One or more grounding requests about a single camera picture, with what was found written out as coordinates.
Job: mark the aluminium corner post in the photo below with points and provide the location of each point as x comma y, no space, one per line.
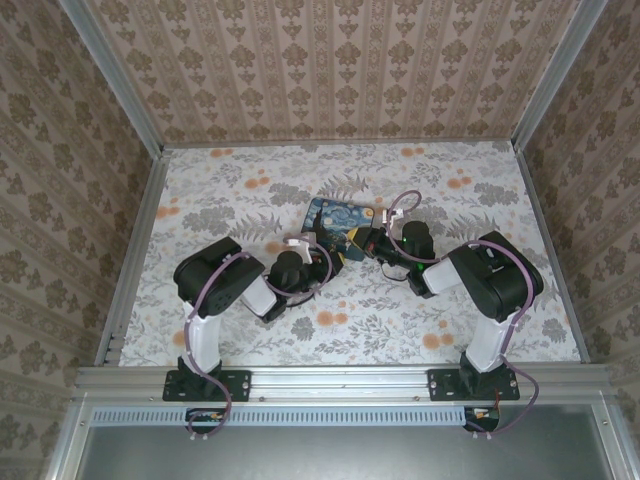
112,75
557,75

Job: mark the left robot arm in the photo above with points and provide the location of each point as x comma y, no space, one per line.
205,340

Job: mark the aluminium side frame rail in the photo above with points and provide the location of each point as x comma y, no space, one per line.
550,250
137,250

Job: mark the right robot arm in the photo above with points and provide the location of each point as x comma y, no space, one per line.
487,345

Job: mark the thin aluminium rail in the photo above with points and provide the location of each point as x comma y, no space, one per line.
340,143

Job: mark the floral patterned table covering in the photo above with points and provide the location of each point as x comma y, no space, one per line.
350,330

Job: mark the starry night print box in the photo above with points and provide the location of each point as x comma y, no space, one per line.
332,217

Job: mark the small black connector board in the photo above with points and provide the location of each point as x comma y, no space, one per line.
206,420
482,419

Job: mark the grey metal sheet panel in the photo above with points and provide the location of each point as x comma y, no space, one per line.
350,452

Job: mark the aluminium frame rail with mounts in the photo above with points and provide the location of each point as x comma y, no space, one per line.
340,382

